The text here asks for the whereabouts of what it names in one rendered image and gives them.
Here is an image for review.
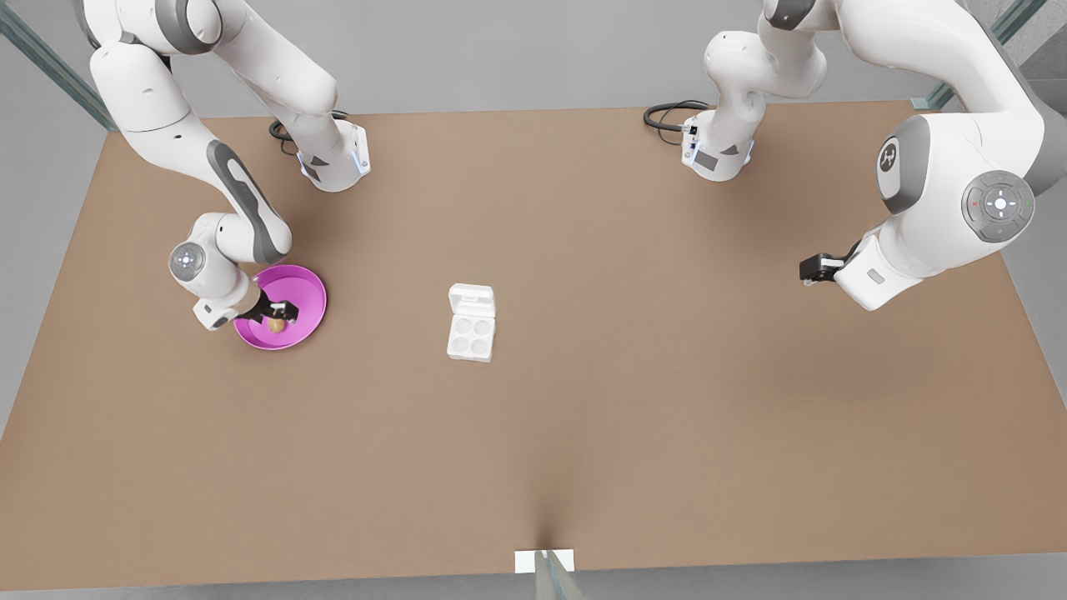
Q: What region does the white egg box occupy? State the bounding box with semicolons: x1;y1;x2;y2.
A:
446;283;498;364

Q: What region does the magenta round plate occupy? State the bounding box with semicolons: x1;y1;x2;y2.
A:
233;264;328;352

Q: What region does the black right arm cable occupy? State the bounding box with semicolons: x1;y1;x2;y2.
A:
268;109;351;158

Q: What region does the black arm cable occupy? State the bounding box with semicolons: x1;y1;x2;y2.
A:
643;100;711;147
268;109;351;158

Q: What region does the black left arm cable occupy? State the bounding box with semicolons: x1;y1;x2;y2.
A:
643;100;711;147

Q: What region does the silver frame post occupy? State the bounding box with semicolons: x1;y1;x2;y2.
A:
910;0;1048;112
514;549;588;600
0;7;119;133

